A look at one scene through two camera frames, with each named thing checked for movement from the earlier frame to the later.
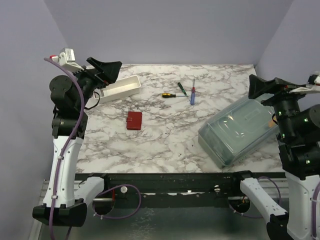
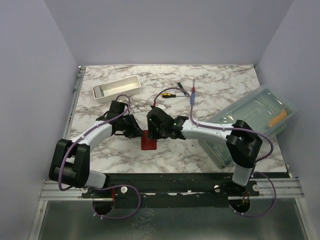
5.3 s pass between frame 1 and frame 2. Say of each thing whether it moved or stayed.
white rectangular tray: stayed
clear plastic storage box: stayed
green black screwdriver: stayed
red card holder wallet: moved
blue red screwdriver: stayed
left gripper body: moved
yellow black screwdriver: stayed
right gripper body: moved
